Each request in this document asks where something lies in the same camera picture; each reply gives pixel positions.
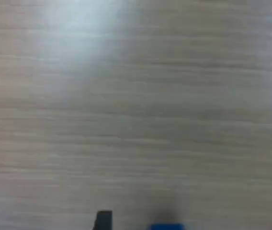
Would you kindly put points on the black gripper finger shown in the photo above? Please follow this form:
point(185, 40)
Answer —
point(103, 221)

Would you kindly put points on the blue cube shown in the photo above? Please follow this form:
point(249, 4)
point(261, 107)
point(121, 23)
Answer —
point(167, 226)

